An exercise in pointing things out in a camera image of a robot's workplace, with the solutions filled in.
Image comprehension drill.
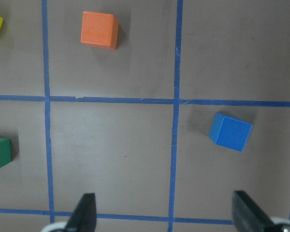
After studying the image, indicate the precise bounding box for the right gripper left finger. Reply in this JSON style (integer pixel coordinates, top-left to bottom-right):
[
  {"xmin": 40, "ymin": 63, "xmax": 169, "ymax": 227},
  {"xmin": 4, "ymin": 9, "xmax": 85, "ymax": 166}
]
[{"xmin": 64, "ymin": 193, "xmax": 97, "ymax": 232}]

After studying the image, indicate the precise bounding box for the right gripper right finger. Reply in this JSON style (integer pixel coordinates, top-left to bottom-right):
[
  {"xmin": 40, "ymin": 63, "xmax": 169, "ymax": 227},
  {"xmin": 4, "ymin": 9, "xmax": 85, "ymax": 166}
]
[{"xmin": 232, "ymin": 190, "xmax": 278, "ymax": 232}]

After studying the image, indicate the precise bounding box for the blue block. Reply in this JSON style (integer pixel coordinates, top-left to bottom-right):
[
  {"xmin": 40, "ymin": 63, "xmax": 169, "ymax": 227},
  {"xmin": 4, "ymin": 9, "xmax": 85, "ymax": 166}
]
[{"xmin": 209, "ymin": 113, "xmax": 252, "ymax": 151}]

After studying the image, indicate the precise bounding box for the orange block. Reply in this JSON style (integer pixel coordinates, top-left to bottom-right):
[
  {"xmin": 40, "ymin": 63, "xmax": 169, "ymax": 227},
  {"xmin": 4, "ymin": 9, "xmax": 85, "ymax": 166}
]
[{"xmin": 80, "ymin": 11, "xmax": 119, "ymax": 50}]

